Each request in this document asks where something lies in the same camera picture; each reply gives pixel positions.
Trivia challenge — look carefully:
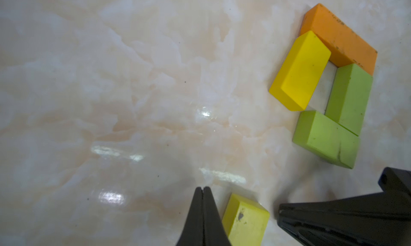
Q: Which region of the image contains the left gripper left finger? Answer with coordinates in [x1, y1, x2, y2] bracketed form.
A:
[176, 187, 203, 246]

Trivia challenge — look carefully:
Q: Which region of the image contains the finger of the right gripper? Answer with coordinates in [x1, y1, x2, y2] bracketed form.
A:
[277, 167, 411, 246]

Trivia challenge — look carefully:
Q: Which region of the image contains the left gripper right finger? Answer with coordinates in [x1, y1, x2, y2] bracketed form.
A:
[203, 187, 231, 246]

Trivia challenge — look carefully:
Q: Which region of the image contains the long yellow block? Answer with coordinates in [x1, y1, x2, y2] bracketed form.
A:
[222, 194, 270, 246]

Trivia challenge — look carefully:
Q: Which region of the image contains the lime green block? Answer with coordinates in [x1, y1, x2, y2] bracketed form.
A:
[292, 111, 360, 169]
[325, 64, 373, 136]

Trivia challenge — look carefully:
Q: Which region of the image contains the small yellow block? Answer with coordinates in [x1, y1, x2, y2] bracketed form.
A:
[269, 30, 331, 111]

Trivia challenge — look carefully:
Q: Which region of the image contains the orange long block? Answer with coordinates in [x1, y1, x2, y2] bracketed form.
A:
[300, 4, 378, 76]

